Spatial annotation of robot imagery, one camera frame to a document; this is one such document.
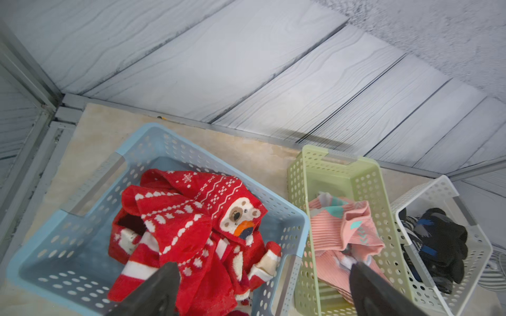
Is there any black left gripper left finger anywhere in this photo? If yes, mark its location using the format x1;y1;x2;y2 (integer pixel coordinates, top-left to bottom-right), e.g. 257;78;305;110
106;263;181;316

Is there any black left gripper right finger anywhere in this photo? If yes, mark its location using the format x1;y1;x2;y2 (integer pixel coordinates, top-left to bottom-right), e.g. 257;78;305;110
349;263;426;316

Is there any pink sock with teal leaves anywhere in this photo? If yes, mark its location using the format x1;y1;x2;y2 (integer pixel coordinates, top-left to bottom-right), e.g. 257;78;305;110
309;192;385;304

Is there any red sock white dot pattern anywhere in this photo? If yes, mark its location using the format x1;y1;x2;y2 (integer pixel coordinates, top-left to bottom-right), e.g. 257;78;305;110
122;186;215;315

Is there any black sock with white label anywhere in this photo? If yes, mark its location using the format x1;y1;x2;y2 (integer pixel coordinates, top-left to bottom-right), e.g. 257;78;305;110
399;208;468;294

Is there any red snowflake sock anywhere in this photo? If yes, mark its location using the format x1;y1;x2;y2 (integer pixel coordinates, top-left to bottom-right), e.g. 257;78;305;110
141;169;267;247

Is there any red white striped sock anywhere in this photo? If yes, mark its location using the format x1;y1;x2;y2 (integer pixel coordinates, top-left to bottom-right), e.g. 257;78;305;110
108;231;161;302

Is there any red bear Christmas sock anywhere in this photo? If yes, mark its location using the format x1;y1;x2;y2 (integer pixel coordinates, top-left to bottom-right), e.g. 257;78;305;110
215;232;282;315

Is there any light blue plastic basket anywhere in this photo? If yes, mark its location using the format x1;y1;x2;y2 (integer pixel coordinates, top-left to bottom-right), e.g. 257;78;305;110
7;123;310;315

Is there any white plastic basket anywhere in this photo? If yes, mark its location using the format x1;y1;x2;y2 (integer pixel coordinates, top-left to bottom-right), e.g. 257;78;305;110
391;176;493;315

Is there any light green plastic basket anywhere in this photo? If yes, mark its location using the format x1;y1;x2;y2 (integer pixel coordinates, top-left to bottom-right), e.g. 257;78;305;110
288;145;415;315

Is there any grey striped ceramic mug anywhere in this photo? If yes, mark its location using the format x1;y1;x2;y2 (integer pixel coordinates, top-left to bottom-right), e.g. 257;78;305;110
478;247;506;292

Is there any right aluminium frame post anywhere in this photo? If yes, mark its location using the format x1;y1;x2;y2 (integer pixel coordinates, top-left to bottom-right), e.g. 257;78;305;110
446;156;505;182

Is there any aluminium frame post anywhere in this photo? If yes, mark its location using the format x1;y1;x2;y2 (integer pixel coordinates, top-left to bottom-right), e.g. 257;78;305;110
446;156;505;182
1;21;63;115

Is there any left aluminium frame post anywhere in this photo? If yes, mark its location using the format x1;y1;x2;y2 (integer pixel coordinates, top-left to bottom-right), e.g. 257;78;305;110
1;21;63;115

